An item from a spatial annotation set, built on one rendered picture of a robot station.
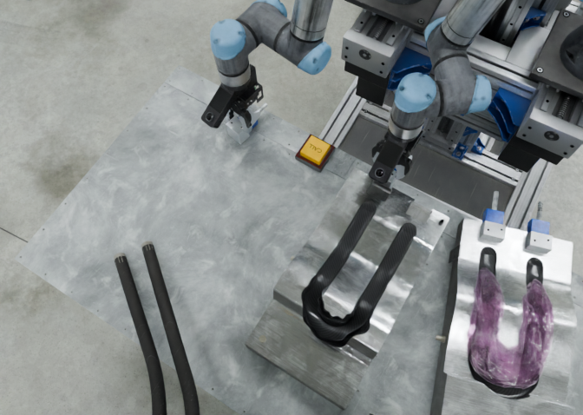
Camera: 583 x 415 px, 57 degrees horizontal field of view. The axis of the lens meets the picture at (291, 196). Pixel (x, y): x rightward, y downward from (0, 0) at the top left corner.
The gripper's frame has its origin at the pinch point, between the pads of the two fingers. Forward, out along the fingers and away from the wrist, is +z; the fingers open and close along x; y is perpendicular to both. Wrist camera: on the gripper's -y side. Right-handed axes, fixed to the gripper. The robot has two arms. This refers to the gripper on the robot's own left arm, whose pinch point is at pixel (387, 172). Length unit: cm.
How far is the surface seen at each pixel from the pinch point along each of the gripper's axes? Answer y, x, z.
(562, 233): 57, -63, 85
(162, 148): -25, 56, 5
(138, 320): -64, 29, -1
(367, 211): -13.6, -1.7, -3.8
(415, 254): -17.0, -16.5, -3.9
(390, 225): -13.8, -8.2, -4.1
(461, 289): -18.8, -28.9, -4.6
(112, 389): -90, 51, 85
